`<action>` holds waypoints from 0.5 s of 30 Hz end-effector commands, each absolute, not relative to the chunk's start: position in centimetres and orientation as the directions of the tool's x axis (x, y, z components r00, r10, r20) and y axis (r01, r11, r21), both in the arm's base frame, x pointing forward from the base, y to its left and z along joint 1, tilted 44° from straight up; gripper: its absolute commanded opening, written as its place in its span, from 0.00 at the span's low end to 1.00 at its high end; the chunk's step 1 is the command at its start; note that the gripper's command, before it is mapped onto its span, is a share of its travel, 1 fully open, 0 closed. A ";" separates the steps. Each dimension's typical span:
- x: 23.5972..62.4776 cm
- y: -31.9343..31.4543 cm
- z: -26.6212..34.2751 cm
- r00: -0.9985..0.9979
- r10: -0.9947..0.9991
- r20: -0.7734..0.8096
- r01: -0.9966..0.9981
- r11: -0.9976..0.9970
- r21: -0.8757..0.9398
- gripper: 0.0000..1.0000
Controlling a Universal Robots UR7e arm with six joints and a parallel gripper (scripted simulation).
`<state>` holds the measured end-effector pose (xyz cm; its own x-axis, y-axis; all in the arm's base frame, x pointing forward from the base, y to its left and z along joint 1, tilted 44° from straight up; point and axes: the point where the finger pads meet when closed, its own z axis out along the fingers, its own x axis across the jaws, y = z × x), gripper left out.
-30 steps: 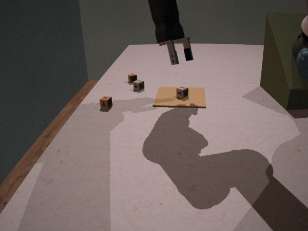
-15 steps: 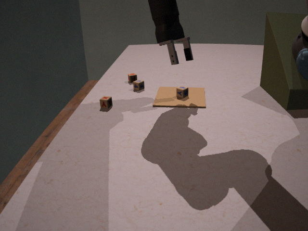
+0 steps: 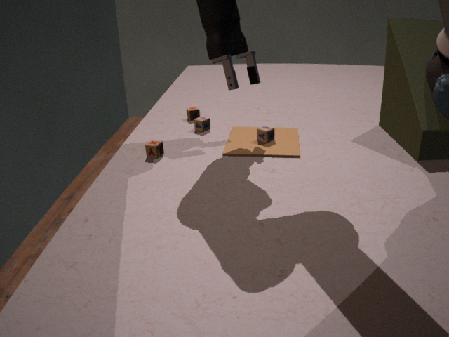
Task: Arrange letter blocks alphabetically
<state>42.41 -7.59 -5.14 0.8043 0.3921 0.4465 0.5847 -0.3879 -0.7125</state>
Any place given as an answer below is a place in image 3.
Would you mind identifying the tan flat mat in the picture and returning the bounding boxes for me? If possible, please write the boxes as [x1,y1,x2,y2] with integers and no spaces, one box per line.
[222,126,300,158]

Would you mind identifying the wooden letter block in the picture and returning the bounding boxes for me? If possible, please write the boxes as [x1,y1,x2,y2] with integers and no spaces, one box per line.
[145,140,164,158]
[194,116,210,132]
[257,125,275,143]
[187,107,200,121]

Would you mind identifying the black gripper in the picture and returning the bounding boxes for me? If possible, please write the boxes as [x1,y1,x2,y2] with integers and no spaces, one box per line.
[196,0,260,90]

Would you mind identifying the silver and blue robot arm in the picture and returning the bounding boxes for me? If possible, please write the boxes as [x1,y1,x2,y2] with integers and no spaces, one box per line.
[425,0,449,119]

